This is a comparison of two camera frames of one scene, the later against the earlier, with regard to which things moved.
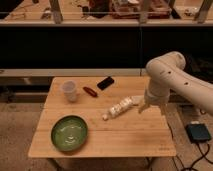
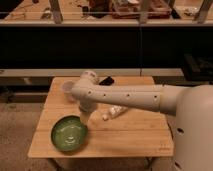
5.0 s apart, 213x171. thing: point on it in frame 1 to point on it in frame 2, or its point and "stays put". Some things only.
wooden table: x=98 y=117 stays put
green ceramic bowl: x=68 y=133 stays put
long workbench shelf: x=110 y=13 stays put
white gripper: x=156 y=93 to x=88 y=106
